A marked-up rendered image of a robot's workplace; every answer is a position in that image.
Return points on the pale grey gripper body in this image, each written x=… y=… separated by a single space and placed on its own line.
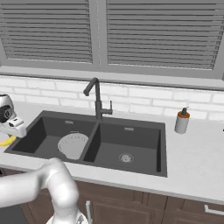
x=18 y=131

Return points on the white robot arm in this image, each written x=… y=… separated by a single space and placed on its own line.
x=59 y=186

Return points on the yellow banana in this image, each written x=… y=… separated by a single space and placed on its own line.
x=6 y=141

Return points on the white colander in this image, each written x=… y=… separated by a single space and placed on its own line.
x=73 y=145

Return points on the dark grey sink faucet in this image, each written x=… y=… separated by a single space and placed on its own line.
x=97 y=99

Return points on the dark grey double sink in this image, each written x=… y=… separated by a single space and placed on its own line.
x=128 y=137

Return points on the dark dishwasher front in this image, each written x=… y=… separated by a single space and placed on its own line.
x=11 y=215

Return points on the grey slatted window blind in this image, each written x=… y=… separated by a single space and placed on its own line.
x=163 y=32
x=46 y=29

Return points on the brown cupboard door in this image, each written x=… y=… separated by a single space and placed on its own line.
x=119 y=208

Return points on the grey soap dispenser black pump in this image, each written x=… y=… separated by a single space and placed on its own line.
x=182 y=122

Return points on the brown drawer front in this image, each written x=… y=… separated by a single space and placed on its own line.
x=189 y=214

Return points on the grey window frame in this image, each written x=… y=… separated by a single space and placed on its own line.
x=99 y=35

